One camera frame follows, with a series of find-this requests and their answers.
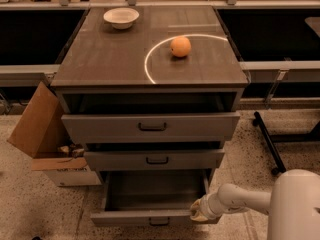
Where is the grey drawer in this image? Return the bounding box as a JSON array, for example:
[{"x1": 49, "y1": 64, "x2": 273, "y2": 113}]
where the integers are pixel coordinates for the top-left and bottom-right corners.
[
  {"x1": 62, "y1": 112, "x2": 240, "y2": 144},
  {"x1": 84, "y1": 149, "x2": 224, "y2": 171},
  {"x1": 91, "y1": 169, "x2": 210, "y2": 227}
]

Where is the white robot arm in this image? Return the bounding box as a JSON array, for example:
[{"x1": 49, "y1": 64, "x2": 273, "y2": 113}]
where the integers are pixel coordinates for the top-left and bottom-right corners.
[{"x1": 190, "y1": 169, "x2": 320, "y2": 240}]

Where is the grey bottom drawer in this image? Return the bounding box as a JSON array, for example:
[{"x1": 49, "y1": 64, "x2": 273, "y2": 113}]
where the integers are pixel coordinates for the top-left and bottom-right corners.
[{"x1": 91, "y1": 169, "x2": 210, "y2": 227}]

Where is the grey top drawer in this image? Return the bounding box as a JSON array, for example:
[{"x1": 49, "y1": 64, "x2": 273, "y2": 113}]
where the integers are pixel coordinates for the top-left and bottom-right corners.
[{"x1": 62, "y1": 112, "x2": 240, "y2": 144}]

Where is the grey middle drawer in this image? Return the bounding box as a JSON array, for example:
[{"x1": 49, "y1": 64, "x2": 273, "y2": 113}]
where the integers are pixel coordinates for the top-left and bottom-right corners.
[{"x1": 84, "y1": 149, "x2": 224, "y2": 171}]

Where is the orange fruit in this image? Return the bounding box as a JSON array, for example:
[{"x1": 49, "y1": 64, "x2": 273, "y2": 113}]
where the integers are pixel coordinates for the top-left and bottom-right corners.
[{"x1": 170, "y1": 36, "x2": 191, "y2": 58}]

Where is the open cardboard box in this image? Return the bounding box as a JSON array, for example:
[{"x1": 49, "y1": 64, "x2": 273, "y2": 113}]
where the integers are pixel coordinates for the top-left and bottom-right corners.
[{"x1": 8, "y1": 83, "x2": 101, "y2": 187}]

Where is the black wheeled stand base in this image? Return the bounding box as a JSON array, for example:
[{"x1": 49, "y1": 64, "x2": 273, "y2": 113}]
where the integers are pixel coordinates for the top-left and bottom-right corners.
[{"x1": 252, "y1": 111, "x2": 320, "y2": 176}]

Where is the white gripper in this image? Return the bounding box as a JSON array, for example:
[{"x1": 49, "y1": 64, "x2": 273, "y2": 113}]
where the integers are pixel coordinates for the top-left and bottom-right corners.
[{"x1": 190, "y1": 194, "x2": 224, "y2": 222}]

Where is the grey drawer cabinet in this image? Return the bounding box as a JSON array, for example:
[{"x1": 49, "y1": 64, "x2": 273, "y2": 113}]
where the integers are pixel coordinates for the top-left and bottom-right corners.
[{"x1": 50, "y1": 5, "x2": 250, "y2": 115}]

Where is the white bowl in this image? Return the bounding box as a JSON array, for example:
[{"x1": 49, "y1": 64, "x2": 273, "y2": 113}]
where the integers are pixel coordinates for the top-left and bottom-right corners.
[{"x1": 103, "y1": 8, "x2": 139, "y2": 30}]

